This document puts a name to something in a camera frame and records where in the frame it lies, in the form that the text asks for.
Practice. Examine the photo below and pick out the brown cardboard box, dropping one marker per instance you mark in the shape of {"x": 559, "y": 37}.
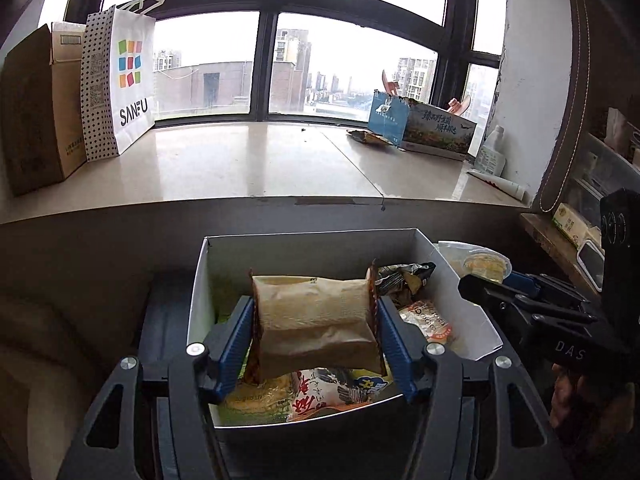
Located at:
{"x": 40, "y": 108}

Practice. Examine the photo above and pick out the beige sofa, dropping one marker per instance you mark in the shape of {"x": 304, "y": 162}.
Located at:
{"x": 49, "y": 377}

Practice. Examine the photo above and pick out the small wrapper on sill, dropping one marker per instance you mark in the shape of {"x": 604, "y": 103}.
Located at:
{"x": 367, "y": 137}

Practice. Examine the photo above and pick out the green seaweed snack bag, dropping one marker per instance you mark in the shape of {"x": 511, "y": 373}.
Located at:
{"x": 230, "y": 357}

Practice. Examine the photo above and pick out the white tube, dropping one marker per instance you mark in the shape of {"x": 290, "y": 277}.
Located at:
{"x": 504, "y": 185}

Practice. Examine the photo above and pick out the brown paper snack bag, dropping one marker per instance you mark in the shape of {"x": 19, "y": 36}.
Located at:
{"x": 305, "y": 322}

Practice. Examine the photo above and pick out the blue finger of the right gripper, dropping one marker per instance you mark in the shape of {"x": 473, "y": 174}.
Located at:
{"x": 488, "y": 293}
{"x": 544, "y": 288}

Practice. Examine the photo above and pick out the wooden side shelf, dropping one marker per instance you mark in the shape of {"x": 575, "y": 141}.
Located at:
{"x": 557, "y": 246}

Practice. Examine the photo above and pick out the white SANFU shopping bag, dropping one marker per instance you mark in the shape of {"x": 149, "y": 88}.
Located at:
{"x": 117, "y": 78}

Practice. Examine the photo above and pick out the person's right hand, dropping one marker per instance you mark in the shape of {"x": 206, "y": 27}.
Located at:
{"x": 566, "y": 388}

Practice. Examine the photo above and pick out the dark foil snack bag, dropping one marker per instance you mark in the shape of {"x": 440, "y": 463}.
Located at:
{"x": 403, "y": 283}

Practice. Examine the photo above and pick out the white plastic bottle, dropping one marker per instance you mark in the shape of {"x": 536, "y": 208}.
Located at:
{"x": 490, "y": 158}

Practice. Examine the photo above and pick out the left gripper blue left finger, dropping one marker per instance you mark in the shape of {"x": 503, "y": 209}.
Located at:
{"x": 208, "y": 370}

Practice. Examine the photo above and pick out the yellow snack bag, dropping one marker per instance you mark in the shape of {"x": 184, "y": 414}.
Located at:
{"x": 370, "y": 382}

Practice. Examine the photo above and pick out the soft tissue pack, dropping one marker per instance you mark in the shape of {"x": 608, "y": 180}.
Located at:
{"x": 478, "y": 260}

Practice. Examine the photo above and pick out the white red chip bag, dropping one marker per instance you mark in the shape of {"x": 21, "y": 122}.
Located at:
{"x": 322, "y": 390}

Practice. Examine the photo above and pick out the blue printed tissue carton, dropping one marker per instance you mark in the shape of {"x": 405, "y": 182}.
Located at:
{"x": 421, "y": 128}

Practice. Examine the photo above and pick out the round corn cracker pack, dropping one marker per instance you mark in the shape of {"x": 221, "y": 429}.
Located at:
{"x": 268, "y": 398}

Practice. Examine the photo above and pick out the black window frame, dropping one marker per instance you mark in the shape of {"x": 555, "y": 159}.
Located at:
{"x": 451, "y": 39}

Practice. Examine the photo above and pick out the clear plastic drawer unit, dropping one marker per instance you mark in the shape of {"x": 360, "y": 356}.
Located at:
{"x": 598, "y": 171}

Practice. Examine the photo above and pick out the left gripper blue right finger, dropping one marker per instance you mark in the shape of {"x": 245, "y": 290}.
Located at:
{"x": 402, "y": 344}

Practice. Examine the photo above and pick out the beige small carton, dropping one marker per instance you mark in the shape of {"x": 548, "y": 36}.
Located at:
{"x": 575, "y": 227}

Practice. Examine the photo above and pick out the small bread packet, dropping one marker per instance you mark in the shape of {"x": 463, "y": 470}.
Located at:
{"x": 427, "y": 319}

